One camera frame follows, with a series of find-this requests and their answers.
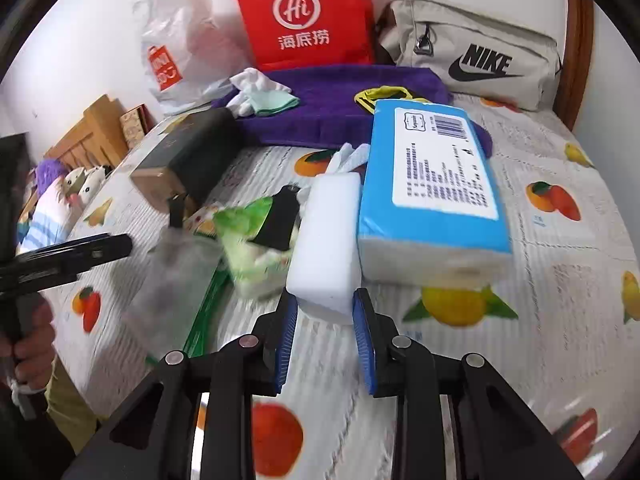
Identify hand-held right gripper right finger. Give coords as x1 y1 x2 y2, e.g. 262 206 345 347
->
351 287 586 480

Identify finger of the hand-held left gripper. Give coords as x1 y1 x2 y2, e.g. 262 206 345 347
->
0 232 133 295

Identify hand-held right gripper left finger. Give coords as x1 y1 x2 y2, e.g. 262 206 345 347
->
62 290 301 480

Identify green tissue packet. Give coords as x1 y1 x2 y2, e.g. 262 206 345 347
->
212 197 301 301

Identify translucent plastic pouch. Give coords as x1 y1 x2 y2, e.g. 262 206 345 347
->
122 230 223 361

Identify white sponge block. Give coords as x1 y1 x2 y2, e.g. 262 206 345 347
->
285 172 363 326

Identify person's left hand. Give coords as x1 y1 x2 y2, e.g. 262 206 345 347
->
10 302 56 392

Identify blue striped cloth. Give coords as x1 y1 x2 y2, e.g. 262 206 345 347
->
17 180 76 256

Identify purple plush toy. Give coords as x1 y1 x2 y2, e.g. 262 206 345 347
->
30 159 68 196

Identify white plush toy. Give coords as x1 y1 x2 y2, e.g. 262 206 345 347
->
60 165 108 206

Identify flat green packet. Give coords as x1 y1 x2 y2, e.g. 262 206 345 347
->
145 260 236 366

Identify wooden stool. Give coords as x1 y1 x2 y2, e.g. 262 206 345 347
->
42 94 131 171

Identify small printed sachet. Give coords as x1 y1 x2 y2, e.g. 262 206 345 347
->
185 202 221 236

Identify patterned box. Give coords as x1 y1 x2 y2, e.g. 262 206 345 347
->
119 104 158 151

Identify olive trousers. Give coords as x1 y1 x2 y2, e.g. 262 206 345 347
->
45 360 103 456

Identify black box with gold end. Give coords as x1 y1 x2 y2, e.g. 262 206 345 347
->
130 107 246 211

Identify blue tissue pack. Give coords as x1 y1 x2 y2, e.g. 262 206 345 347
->
356 97 513 291

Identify white crumpled tissue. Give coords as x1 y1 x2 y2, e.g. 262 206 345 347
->
325 142 373 176

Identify fruit print sheet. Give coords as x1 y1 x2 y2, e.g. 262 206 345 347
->
50 95 640 480

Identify white plastic bag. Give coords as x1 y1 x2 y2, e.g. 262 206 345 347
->
132 0 241 116

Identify purple towel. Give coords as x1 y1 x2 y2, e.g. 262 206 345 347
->
210 64 493 156

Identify teal cloth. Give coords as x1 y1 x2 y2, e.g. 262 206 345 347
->
250 87 301 116

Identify white crumpled cloth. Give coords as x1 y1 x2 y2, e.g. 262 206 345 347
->
227 67 281 116

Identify beige waist bag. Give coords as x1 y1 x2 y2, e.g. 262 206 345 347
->
375 0 563 112

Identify red paper bag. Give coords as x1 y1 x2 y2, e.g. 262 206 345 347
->
230 0 376 72

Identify wooden headboard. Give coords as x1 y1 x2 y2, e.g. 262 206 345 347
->
552 0 596 133

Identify yellow and black strap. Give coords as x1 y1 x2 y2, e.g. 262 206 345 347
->
354 85 416 113

